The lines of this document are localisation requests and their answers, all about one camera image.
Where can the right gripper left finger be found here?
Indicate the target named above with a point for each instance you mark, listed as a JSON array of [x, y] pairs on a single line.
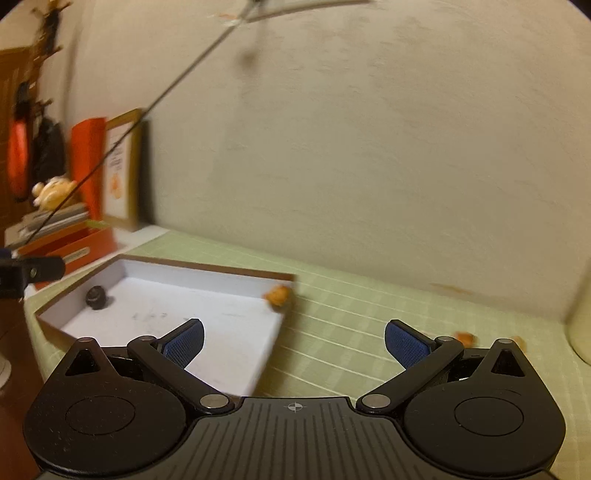
[[166, 358]]

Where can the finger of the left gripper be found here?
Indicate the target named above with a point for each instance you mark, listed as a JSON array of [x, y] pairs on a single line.
[[17, 273]]

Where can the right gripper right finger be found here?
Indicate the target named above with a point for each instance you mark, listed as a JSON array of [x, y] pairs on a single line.
[[424, 360]]

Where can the dark round fruit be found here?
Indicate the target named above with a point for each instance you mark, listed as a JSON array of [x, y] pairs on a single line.
[[96, 297]]

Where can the small orange fruit piece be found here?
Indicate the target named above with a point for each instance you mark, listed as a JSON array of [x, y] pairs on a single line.
[[520, 342]]

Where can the white shallow cardboard tray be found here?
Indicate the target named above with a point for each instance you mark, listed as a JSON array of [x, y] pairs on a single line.
[[147, 296]]

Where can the open red gift box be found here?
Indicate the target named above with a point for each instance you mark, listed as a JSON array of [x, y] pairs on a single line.
[[78, 245]]

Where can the plush teddy bear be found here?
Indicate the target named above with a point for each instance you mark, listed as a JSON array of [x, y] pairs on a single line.
[[48, 195]]

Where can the green checked table mat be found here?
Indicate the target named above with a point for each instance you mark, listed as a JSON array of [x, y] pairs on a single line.
[[333, 344]]

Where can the black hanging bag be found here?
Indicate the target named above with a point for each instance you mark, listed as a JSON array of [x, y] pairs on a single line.
[[48, 151]]

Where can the red hanging bag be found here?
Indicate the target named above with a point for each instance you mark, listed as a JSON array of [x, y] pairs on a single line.
[[18, 170]]

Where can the wooden framed calligraphy picture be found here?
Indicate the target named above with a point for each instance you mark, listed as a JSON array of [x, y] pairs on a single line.
[[120, 172]]

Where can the tall red box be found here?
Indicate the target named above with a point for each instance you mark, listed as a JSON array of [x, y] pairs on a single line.
[[87, 143]]

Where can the cream thermos jug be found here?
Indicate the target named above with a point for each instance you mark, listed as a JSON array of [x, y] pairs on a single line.
[[578, 321]]

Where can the wooden coat rack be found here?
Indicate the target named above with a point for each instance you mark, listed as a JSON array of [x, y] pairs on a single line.
[[44, 46]]

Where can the white wall socket plate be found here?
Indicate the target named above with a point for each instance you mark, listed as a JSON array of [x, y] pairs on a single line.
[[275, 8]]

